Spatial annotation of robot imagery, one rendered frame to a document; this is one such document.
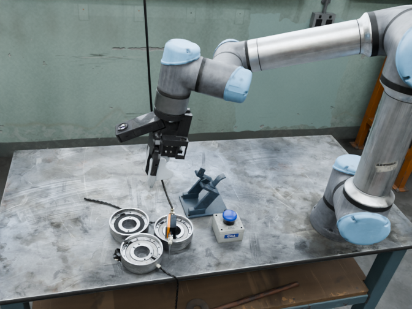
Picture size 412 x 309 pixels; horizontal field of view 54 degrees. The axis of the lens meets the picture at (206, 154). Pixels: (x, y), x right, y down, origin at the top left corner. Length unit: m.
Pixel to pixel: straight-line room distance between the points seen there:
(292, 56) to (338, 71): 2.13
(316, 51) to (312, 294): 0.79
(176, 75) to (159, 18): 1.66
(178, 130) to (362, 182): 0.44
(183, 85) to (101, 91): 1.80
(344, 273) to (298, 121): 1.79
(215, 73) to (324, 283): 0.86
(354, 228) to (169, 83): 0.54
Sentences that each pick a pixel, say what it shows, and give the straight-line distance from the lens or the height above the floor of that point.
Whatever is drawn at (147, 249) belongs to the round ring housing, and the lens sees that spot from 1.06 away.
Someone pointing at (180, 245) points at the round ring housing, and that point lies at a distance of 1.07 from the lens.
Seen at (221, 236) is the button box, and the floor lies 0.83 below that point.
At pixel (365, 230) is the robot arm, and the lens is 1.03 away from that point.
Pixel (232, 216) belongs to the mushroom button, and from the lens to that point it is 1.09.
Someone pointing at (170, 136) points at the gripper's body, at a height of 1.11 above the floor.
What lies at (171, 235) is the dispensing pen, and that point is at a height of 0.86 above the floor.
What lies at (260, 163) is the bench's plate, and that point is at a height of 0.80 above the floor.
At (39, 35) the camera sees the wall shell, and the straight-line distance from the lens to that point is 2.52.
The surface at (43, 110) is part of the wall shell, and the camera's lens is 2.71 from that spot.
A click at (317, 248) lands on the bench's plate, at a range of 1.18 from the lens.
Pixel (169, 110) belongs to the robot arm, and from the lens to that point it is 0.88.
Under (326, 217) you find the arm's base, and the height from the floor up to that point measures 0.86.
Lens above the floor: 1.61
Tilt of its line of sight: 34 degrees down
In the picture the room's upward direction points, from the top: 7 degrees clockwise
